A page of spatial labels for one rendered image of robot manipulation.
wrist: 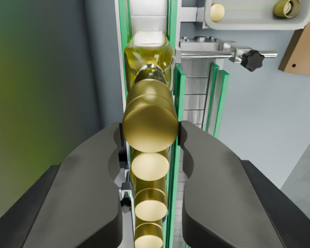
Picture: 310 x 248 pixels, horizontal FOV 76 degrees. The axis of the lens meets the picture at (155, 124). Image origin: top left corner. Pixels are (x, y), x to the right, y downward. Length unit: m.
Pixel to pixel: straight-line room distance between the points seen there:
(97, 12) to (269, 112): 0.56
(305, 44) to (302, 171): 1.71
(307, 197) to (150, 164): 2.42
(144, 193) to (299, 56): 0.55
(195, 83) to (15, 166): 0.35
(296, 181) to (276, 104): 1.65
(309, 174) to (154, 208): 2.15
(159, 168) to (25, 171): 0.13
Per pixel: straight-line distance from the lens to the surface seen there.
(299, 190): 2.42
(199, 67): 0.44
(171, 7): 0.33
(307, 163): 2.20
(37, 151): 0.25
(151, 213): 0.22
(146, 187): 0.22
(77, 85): 0.46
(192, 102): 0.46
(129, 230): 0.77
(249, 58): 0.32
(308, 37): 0.65
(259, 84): 0.65
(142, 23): 0.41
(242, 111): 0.67
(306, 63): 0.67
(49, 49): 0.29
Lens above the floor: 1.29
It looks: 60 degrees down
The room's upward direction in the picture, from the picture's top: 177 degrees clockwise
